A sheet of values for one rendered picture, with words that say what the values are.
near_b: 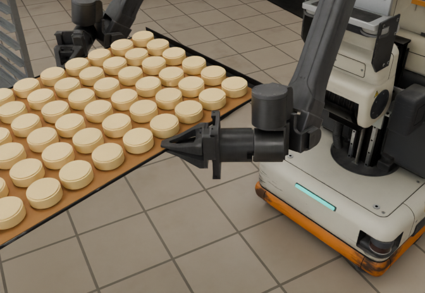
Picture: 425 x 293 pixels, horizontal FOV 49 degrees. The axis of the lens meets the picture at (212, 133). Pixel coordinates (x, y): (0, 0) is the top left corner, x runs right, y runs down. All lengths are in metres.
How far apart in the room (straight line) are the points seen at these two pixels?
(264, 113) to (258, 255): 1.23
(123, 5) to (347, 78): 0.76
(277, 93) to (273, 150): 0.09
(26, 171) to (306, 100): 0.47
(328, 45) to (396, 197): 1.10
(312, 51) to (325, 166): 1.12
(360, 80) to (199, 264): 0.91
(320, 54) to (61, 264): 1.42
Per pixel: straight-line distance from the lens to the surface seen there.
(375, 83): 1.54
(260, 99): 0.72
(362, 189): 1.83
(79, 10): 1.16
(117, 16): 1.20
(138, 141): 0.77
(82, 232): 2.05
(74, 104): 0.91
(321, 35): 0.82
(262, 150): 0.75
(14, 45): 2.52
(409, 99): 1.62
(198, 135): 0.77
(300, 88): 0.81
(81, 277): 1.89
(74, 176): 0.74
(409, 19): 1.77
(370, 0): 1.43
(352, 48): 1.56
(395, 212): 1.78
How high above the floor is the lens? 1.44
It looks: 35 degrees down
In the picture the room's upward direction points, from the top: straight up
